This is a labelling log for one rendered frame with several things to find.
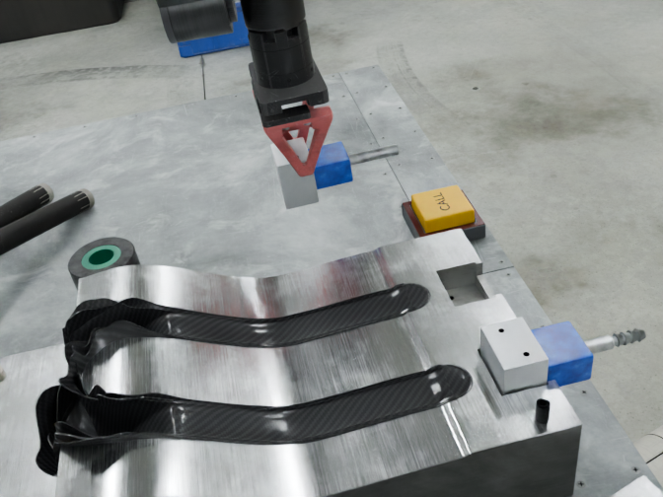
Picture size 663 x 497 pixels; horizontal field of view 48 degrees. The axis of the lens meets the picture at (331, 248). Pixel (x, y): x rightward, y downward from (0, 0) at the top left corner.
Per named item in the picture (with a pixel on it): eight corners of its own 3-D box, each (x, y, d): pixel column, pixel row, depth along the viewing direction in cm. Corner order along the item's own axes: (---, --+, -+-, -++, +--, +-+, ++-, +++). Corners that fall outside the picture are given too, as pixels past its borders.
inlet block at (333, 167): (393, 159, 83) (388, 116, 80) (405, 181, 79) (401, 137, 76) (279, 185, 82) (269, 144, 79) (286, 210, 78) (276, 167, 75)
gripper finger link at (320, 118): (277, 193, 74) (258, 108, 68) (267, 159, 80) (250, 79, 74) (343, 178, 74) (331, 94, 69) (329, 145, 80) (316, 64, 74)
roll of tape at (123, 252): (138, 251, 94) (130, 229, 92) (146, 288, 88) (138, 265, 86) (75, 270, 92) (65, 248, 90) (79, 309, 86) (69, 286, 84)
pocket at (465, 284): (481, 289, 72) (481, 260, 70) (502, 324, 68) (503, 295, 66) (437, 300, 72) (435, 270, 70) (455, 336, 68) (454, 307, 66)
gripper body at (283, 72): (263, 122, 69) (247, 46, 64) (251, 79, 77) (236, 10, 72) (331, 107, 69) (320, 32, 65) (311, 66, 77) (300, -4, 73)
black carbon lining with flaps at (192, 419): (422, 293, 71) (417, 212, 65) (483, 421, 58) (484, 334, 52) (57, 379, 67) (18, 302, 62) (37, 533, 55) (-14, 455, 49)
